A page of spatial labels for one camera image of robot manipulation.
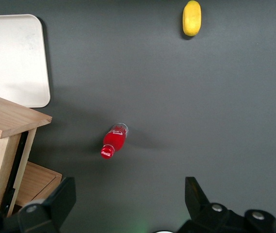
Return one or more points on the red cola bottle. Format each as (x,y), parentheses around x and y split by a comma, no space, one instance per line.
(114,142)

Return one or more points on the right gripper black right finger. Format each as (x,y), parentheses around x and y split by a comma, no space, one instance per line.
(198,201)

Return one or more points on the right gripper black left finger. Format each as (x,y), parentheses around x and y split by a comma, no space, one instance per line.
(55,204)

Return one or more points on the cream rectangular tray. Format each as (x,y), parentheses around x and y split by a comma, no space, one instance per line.
(14,60)

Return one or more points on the yellow lemon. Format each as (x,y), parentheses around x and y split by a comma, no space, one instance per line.
(192,18)

